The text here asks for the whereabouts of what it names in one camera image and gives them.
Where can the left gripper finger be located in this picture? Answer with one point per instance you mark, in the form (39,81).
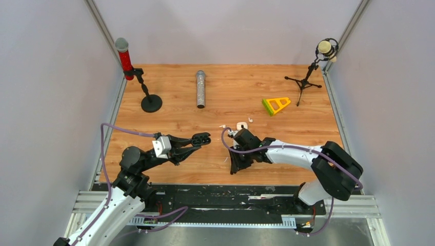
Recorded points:
(183,152)
(180,142)

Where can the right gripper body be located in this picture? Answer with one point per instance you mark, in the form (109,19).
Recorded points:
(244,159)

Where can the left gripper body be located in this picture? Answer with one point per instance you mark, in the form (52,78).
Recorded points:
(173,153)

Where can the black earbud charging case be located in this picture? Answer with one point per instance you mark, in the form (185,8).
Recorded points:
(201,139)

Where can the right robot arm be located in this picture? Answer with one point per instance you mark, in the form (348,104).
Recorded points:
(337,174)

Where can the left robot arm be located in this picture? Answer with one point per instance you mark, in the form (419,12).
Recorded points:
(131,192)

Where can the white earbud case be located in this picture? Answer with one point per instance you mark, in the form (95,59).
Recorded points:
(241,125)

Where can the green toy brick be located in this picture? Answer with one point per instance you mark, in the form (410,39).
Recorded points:
(267,107)

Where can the silver glitter microphone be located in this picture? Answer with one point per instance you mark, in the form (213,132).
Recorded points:
(200,89)

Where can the yellow triangular plastic piece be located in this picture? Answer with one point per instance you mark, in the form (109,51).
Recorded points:
(279,103)

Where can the red glitter microphone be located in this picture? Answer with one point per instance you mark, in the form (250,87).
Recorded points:
(122,47)

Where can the beige condenser microphone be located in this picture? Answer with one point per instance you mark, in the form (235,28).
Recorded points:
(328,51)

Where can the black tripod mic stand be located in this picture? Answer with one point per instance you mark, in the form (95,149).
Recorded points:
(304,83)

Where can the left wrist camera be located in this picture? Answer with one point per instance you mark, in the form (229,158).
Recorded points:
(162,147)

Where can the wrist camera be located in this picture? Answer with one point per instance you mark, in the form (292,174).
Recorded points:
(162,147)
(232,133)

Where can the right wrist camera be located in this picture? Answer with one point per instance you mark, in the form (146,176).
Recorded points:
(232,133)

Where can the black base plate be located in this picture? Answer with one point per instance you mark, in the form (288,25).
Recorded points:
(229,204)

